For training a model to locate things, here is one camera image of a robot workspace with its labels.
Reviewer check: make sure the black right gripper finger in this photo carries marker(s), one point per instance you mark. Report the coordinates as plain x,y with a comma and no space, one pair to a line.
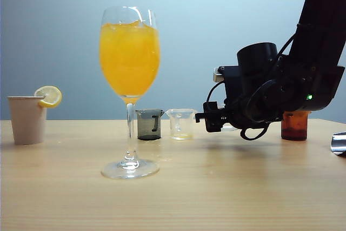
200,117
212,117

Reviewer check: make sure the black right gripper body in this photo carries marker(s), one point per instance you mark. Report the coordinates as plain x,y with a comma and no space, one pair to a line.
233,90

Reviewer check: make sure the clear beaker with dark mark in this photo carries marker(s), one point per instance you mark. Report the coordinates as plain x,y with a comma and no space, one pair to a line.
229,127

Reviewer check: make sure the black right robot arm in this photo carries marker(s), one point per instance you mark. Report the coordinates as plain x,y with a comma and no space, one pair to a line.
311,52

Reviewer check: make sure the clear glass measuring cup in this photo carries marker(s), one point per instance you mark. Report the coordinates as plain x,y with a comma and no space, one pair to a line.
181,122

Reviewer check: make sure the smoky grey measuring cup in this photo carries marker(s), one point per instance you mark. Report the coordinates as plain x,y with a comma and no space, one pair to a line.
147,125

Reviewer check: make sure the amber measuring cup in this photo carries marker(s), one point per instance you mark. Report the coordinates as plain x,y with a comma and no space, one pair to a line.
294,131

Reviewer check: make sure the wine glass with orange juice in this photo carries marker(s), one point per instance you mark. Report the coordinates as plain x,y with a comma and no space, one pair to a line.
129,63

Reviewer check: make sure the beige paper cup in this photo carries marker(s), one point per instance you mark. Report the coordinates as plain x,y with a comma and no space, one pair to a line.
27,122

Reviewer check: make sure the shiny metal object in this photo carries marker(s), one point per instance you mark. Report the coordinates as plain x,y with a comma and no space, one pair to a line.
339,144

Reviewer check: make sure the yellow lemon slice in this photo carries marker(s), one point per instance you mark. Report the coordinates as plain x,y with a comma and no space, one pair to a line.
51,95

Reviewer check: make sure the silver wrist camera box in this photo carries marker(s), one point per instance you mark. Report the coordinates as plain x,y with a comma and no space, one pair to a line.
217,74

